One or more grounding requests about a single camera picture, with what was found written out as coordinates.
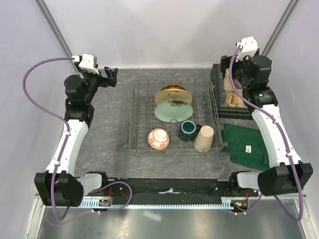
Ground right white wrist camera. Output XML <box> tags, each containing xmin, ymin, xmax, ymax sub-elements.
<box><xmin>236</xmin><ymin>36</ymin><xmax>258</xmax><ymax>62</ymax></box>

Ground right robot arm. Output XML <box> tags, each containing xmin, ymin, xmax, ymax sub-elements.
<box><xmin>220</xmin><ymin>54</ymin><xmax>313</xmax><ymax>196</ymax></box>

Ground wire dish rack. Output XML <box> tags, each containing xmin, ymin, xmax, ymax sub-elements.
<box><xmin>129</xmin><ymin>78</ymin><xmax>224</xmax><ymax>155</ymax></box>

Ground black glass-lid display box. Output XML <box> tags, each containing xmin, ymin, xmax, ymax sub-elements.
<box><xmin>211</xmin><ymin>64</ymin><xmax>252</xmax><ymax>120</ymax></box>

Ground green cloth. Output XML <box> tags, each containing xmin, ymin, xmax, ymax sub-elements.
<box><xmin>221</xmin><ymin>123</ymin><xmax>270</xmax><ymax>171</ymax></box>

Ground beige cup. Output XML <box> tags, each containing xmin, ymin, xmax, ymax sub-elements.
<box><xmin>194</xmin><ymin>125</ymin><xmax>214</xmax><ymax>153</ymax></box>

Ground cream bird plate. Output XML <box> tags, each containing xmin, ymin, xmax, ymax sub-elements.
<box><xmin>155</xmin><ymin>89</ymin><xmax>192</xmax><ymax>105</ymax></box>

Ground dark green mug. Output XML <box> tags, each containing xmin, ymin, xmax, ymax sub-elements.
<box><xmin>178</xmin><ymin>120</ymin><xmax>202</xmax><ymax>142</ymax></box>

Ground white red patterned bowl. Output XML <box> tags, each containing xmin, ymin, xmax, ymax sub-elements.
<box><xmin>148</xmin><ymin>128</ymin><xmax>170</xmax><ymax>150</ymax></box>

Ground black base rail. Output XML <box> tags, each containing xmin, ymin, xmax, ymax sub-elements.
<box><xmin>88</xmin><ymin>178</ymin><xmax>258</xmax><ymax>204</ymax></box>

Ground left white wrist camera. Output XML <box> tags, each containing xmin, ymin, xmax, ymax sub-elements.
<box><xmin>72</xmin><ymin>54</ymin><xmax>99</xmax><ymax>74</ymax></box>

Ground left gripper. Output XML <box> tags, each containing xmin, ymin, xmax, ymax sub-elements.
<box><xmin>75</xmin><ymin>63</ymin><xmax>117</xmax><ymax>104</ymax></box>

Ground yellow patterned small plate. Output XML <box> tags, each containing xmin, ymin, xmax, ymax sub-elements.
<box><xmin>161</xmin><ymin>84</ymin><xmax>185</xmax><ymax>91</ymax></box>

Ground mint green plate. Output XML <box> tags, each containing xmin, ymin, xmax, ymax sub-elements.
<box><xmin>154</xmin><ymin>101</ymin><xmax>193</xmax><ymax>122</ymax></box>

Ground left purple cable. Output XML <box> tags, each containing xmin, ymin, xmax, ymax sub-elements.
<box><xmin>22</xmin><ymin>57</ymin><xmax>133</xmax><ymax>227</ymax></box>

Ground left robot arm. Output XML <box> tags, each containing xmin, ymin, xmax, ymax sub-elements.
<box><xmin>34</xmin><ymin>67</ymin><xmax>118</xmax><ymax>207</ymax></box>

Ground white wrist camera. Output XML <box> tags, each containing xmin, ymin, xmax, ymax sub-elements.
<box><xmin>72</xmin><ymin>54</ymin><xmax>99</xmax><ymax>74</ymax></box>
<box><xmin>236</xmin><ymin>36</ymin><xmax>258</xmax><ymax>62</ymax></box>

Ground slotted cable duct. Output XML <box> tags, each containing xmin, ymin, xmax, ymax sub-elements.
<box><xmin>78</xmin><ymin>198</ymin><xmax>239</xmax><ymax>210</ymax></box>

